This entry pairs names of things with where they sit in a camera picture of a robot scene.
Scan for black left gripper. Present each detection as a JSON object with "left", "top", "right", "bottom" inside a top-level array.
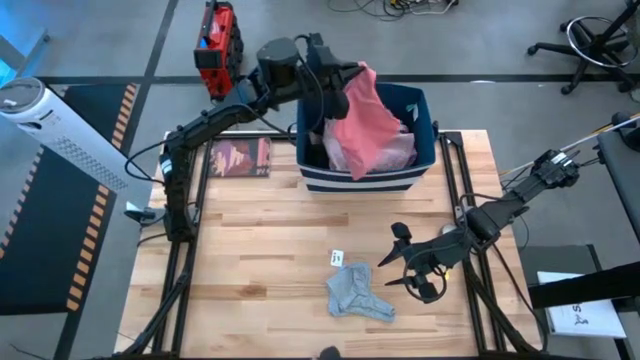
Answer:
[{"left": 307, "top": 33, "right": 366, "bottom": 121}]

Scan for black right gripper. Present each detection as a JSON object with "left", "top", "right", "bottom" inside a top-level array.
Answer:
[{"left": 378, "top": 222, "right": 474, "bottom": 305}]

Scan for light blue garment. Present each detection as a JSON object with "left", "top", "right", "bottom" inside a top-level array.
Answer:
[{"left": 326, "top": 262, "right": 396, "bottom": 324}]

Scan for salmon pink garment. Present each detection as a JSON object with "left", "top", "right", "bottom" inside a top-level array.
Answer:
[{"left": 322, "top": 62, "right": 406, "bottom": 181}]

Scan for lavender knit garment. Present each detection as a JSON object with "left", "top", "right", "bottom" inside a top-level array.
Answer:
[{"left": 322, "top": 117, "right": 419, "bottom": 174}]

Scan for navy white striped fabric bin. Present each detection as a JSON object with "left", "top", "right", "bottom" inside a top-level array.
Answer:
[{"left": 296, "top": 82, "right": 438, "bottom": 194}]

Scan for red black equipment box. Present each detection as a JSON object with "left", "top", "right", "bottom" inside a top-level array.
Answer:
[{"left": 193, "top": 0, "right": 245, "bottom": 101}]

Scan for pink maroon picture book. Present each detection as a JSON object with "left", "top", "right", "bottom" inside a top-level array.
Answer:
[{"left": 208, "top": 137, "right": 274, "bottom": 179}]

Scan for black beam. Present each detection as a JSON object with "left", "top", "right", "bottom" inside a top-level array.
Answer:
[{"left": 528, "top": 260, "right": 640, "bottom": 310}]

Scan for white printed paper sheet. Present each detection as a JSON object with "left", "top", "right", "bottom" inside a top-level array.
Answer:
[{"left": 537, "top": 271, "right": 628, "bottom": 340}]

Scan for dark grey side table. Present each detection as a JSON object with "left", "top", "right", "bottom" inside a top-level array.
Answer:
[{"left": 597, "top": 112, "right": 640, "bottom": 246}]

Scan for long pale stick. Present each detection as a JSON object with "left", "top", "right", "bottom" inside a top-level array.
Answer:
[{"left": 499, "top": 113, "right": 640, "bottom": 177}]

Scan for black office chair base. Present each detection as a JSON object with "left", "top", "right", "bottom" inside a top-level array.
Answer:
[{"left": 527, "top": 0, "right": 640, "bottom": 96}]

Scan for black mat with orange stripes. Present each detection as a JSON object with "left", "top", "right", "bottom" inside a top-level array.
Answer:
[
  {"left": 64, "top": 83, "right": 141, "bottom": 151},
  {"left": 0, "top": 144, "right": 119, "bottom": 316}
]

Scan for white tower air purifier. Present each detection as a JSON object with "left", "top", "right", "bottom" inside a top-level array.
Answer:
[{"left": 0, "top": 76, "right": 136, "bottom": 194}]

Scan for bundle of floor cables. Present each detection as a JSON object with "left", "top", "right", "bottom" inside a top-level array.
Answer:
[{"left": 327, "top": 0, "right": 459, "bottom": 21}]

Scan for black metal rig frame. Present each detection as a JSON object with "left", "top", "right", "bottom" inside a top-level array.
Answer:
[{"left": 112, "top": 130, "right": 546, "bottom": 360}]

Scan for black cables beside table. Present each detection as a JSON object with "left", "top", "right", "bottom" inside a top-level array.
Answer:
[{"left": 499, "top": 157, "right": 601, "bottom": 192}]

